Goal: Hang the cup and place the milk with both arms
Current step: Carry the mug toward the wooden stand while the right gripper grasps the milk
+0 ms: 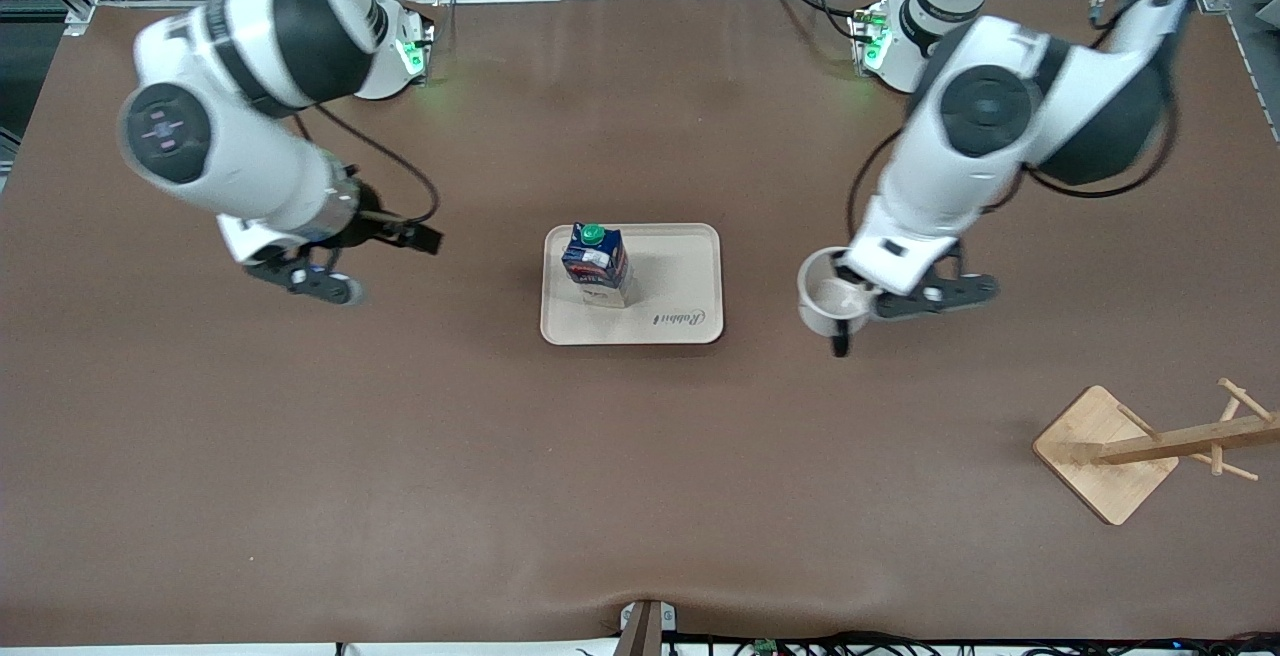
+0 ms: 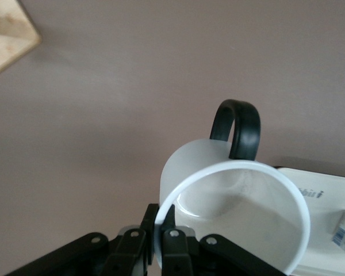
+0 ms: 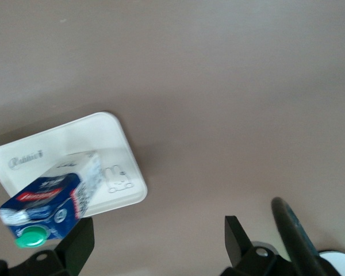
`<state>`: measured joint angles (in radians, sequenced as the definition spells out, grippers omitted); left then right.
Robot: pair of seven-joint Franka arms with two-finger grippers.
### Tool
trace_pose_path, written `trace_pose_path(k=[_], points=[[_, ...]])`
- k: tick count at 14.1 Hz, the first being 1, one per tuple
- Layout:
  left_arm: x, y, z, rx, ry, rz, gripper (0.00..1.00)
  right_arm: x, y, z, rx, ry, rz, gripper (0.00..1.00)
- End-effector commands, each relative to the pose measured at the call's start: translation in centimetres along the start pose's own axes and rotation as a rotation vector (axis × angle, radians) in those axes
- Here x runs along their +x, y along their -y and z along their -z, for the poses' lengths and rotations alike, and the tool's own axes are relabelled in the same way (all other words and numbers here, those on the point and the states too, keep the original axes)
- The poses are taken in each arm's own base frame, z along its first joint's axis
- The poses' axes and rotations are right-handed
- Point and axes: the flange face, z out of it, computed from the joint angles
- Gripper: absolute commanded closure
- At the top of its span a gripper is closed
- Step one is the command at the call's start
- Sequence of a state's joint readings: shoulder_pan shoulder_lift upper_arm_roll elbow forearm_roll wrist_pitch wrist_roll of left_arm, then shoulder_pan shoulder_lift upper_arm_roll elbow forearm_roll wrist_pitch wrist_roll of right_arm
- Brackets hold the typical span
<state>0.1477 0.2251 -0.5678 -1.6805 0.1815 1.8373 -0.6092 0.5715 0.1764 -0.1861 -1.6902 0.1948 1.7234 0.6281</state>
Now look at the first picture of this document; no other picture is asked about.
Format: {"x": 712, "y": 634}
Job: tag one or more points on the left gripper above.
{"x": 839, "y": 341}

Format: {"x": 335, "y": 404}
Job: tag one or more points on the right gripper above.
{"x": 372, "y": 227}

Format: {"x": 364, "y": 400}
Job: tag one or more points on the blue milk carton green cap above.
{"x": 595, "y": 264}

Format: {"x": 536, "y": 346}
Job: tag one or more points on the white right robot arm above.
{"x": 250, "y": 146}

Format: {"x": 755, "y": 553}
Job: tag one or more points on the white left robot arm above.
{"x": 960, "y": 166}

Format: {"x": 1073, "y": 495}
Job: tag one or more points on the wooden cup rack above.
{"x": 1100, "y": 451}

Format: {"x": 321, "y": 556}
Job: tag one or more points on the beige rectangular tray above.
{"x": 680, "y": 276}

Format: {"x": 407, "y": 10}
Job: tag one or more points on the camera stand post with bracket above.
{"x": 645, "y": 631}

